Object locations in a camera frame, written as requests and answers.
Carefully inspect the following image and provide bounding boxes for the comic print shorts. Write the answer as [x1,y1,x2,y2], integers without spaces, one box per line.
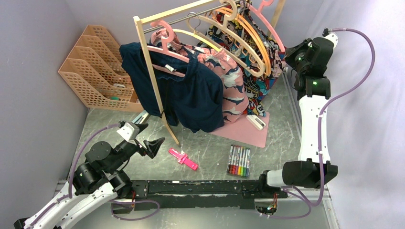
[205,9,286,117]

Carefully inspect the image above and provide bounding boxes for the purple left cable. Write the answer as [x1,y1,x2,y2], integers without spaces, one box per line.
[25,123,122,229]

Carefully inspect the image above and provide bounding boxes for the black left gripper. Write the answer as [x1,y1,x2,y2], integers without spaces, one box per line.
[107,122,165,172]

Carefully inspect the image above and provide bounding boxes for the pack of coloured markers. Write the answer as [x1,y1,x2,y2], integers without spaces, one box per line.
[226,145,251,177]

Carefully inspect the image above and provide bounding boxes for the peach plastic file organizer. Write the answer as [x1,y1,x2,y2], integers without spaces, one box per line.
[58,25,143,112]

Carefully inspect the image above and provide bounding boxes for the pink plastic hanger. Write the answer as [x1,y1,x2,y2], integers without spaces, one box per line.
[248,0,286,52]
[147,20,190,77]

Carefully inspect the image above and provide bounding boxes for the navy blue shorts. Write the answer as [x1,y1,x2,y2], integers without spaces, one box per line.
[119,42,224,133]

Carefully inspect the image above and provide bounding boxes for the orange plastic hanger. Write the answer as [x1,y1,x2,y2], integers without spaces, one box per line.
[212,7,271,78]

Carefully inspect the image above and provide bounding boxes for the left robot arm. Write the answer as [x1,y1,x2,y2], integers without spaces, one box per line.
[13,137,165,229]

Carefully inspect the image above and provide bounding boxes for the pink mat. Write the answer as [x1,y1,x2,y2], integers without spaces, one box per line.
[211,112,270,148]

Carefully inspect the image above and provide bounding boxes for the light blue stapler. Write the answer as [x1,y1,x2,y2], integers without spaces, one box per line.
[132,110,150,124]

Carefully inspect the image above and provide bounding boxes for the pink plastic clip tool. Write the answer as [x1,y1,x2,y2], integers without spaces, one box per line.
[168,148,198,171]

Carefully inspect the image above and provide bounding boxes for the white stapler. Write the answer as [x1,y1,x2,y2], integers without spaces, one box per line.
[246,114,266,131]

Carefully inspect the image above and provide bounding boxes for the pink patterned shorts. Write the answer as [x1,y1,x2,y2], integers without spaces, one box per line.
[168,36,249,124]

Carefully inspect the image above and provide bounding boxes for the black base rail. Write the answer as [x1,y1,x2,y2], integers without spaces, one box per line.
[123,178,288,211]

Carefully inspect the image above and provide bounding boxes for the wooden clothes rack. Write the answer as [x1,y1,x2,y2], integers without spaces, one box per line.
[133,0,287,146]

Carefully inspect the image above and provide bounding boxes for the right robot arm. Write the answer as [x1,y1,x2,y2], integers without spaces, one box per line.
[119,42,335,198]

